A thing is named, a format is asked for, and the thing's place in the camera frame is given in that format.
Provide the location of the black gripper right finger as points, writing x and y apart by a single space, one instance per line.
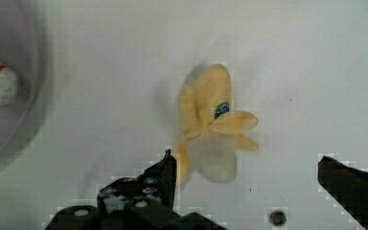
347 185

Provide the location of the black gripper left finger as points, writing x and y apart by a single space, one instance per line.
143 202

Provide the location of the yellow plush peeled banana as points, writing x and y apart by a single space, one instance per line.
211 132

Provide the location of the grey round plate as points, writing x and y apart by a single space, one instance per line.
24 77

